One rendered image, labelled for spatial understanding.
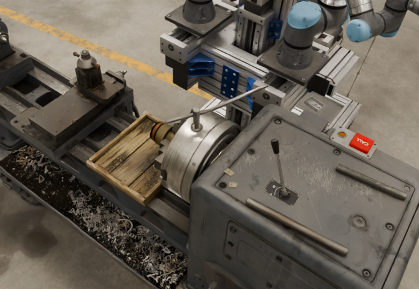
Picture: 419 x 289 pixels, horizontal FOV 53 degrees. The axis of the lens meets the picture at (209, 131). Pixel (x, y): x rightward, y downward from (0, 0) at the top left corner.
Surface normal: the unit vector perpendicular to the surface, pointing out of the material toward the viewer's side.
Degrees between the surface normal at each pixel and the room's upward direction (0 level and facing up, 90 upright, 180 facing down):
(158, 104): 0
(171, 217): 0
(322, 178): 0
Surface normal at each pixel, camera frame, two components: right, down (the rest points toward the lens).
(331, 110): 0.06, -0.68
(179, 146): -0.31, -0.19
